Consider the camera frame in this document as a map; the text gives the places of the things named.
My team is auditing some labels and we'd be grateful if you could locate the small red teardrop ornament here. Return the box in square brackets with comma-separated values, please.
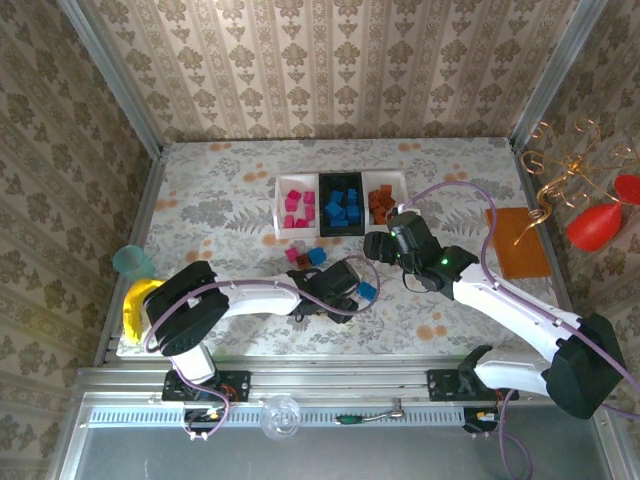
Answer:
[613, 173, 640, 207]

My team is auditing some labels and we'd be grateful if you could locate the white plastic bin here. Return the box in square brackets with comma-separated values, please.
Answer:
[273, 172, 321, 237]
[361, 171, 409, 234]

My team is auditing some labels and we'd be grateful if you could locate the large red teardrop ornament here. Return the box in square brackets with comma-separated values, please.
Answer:
[566, 201, 624, 253]

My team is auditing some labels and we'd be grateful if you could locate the small controller board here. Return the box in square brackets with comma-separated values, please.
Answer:
[183, 405, 227, 427]
[463, 405, 507, 434]

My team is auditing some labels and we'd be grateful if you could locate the teal plastic cup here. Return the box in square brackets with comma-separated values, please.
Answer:
[111, 243, 157, 281]

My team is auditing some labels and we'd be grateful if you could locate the grey metal shelf panel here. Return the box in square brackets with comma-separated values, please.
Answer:
[59, 392, 622, 480]

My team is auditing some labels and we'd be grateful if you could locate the clear wine glass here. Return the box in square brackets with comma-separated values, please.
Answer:
[259, 393, 302, 442]

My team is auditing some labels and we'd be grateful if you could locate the green-handled metal ratchet tool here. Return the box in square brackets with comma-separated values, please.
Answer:
[334, 397, 407, 427]

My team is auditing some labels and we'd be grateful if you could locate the aluminium side rail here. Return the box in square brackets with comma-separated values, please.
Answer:
[93, 147, 167, 366]
[508, 139, 601, 365]

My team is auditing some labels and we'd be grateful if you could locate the orange wooden board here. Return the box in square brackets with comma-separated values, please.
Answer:
[485, 206, 554, 281]

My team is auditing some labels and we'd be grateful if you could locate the grey slotted cable duct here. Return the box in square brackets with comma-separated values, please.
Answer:
[86, 403, 469, 428]

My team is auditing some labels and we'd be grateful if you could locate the gold wire ornament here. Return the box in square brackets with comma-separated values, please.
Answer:
[513, 117, 640, 246]

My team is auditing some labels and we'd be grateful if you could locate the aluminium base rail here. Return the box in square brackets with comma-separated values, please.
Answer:
[76, 355, 612, 404]

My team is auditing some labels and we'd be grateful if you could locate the yellow banana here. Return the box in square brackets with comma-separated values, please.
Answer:
[121, 277, 167, 346]

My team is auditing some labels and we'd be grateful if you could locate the aluminium frame post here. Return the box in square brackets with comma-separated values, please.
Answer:
[55, 0, 165, 157]
[509, 0, 610, 151]

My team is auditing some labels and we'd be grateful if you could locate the black plastic bin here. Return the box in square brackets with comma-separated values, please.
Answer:
[318, 172, 365, 238]

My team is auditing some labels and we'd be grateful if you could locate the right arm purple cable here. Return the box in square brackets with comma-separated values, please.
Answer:
[397, 180, 640, 479]

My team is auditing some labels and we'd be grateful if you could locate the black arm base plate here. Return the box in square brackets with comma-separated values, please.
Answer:
[425, 369, 520, 403]
[161, 369, 252, 404]

